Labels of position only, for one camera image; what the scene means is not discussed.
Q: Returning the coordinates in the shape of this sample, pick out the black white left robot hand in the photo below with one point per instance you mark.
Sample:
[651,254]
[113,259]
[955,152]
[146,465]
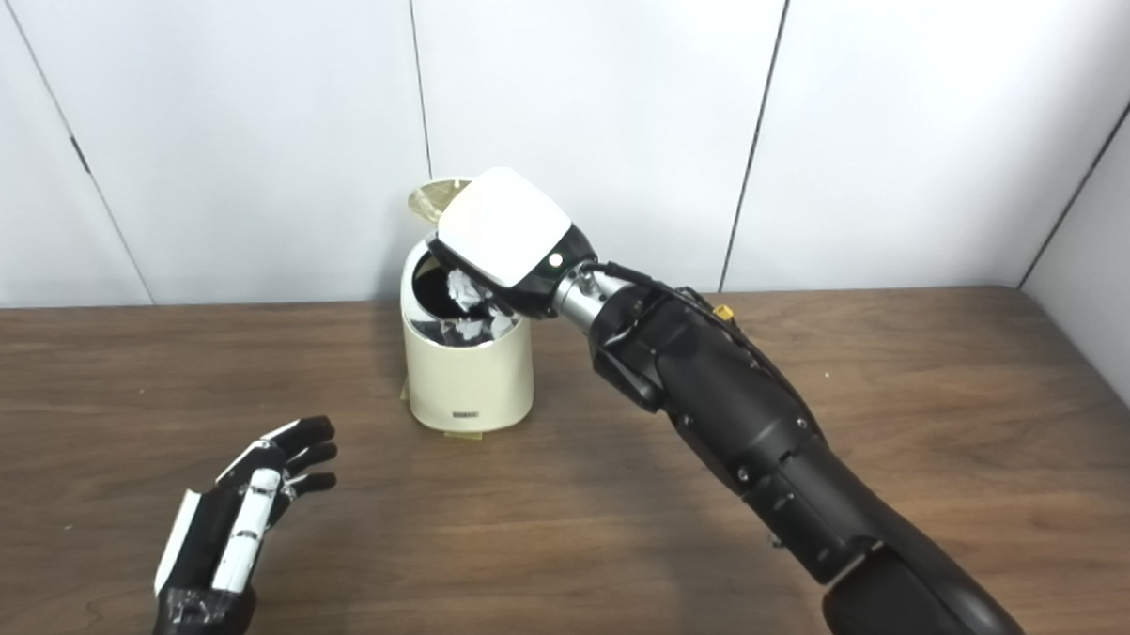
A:
[205,540]

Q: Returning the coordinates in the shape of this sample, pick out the white paper ball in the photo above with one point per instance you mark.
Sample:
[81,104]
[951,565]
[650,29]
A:
[467,291]

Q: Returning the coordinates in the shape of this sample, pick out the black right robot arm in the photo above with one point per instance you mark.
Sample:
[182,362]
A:
[740,408]

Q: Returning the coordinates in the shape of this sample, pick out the cream-colored lidded bin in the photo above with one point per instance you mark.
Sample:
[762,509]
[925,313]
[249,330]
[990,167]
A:
[469,380]

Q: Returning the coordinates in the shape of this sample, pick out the black wall panel hinge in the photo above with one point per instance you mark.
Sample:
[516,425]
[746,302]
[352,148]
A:
[80,155]

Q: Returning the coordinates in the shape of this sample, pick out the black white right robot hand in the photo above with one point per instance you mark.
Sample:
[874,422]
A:
[507,226]

